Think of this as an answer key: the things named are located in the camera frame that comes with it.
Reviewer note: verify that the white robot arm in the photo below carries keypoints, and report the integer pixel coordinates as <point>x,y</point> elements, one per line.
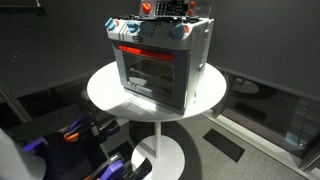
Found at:
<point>16,163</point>

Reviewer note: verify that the grey white toy stove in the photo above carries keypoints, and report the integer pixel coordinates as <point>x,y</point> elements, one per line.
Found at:
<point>196,66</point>

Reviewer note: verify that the black floor mat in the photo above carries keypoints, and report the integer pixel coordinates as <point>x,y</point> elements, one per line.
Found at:
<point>223,145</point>

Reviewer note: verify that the purple black clamp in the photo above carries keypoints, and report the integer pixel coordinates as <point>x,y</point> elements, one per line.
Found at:
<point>111,166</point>
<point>100,128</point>

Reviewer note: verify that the black overhead bar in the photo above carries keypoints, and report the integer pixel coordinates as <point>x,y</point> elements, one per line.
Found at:
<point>20,10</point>

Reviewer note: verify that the black burner grate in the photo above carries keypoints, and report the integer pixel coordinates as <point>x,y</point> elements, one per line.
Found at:
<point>160,19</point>

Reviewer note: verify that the blue stove knob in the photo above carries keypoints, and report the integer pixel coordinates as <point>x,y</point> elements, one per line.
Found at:
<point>110,23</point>
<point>177,31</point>
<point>132,27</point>

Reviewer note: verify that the orange dial knob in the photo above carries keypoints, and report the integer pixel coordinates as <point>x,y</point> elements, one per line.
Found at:
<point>146,7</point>

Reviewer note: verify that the small orange round button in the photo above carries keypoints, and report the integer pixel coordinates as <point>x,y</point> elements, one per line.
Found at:
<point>190,12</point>
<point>192,4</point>

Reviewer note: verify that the round white pedestal table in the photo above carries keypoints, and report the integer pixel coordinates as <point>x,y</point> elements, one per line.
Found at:
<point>106,90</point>

